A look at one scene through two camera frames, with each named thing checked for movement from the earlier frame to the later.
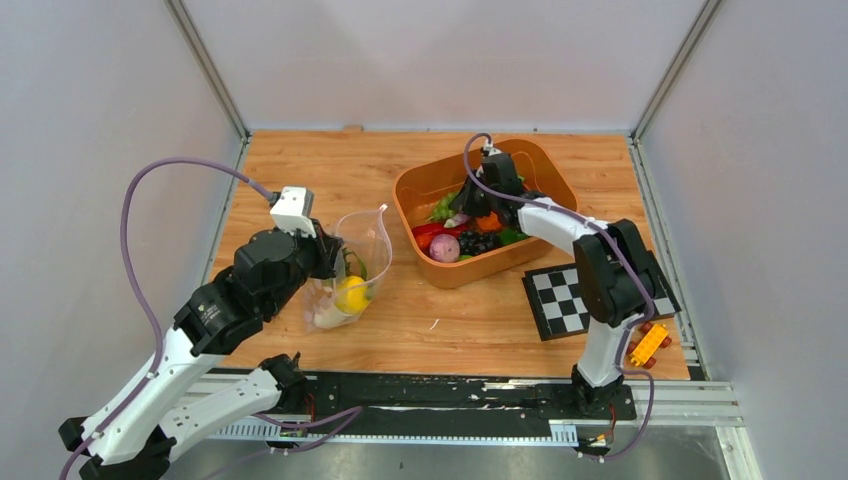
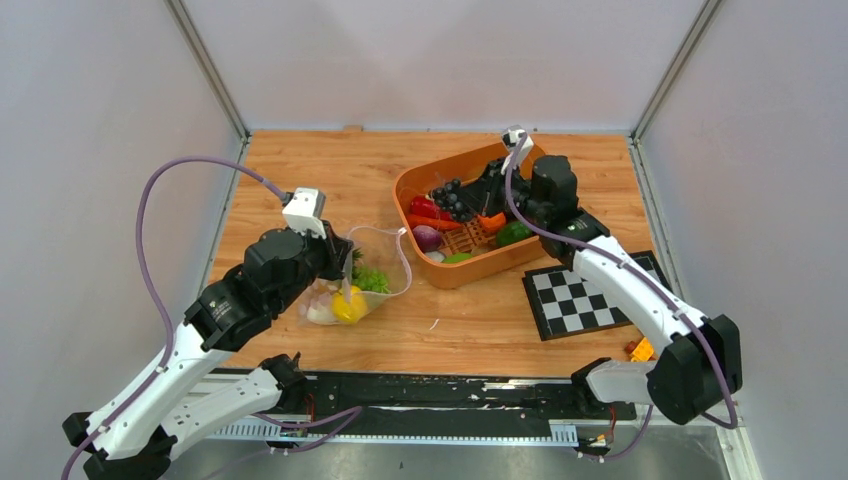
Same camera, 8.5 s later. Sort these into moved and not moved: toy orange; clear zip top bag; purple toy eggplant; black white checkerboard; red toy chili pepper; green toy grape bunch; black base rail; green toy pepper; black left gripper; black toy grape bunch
Moved: purple toy eggplant; green toy grape bunch; red toy chili pepper; clear zip top bag; black toy grape bunch
Not moved: black base rail; black left gripper; black white checkerboard; green toy pepper; toy orange
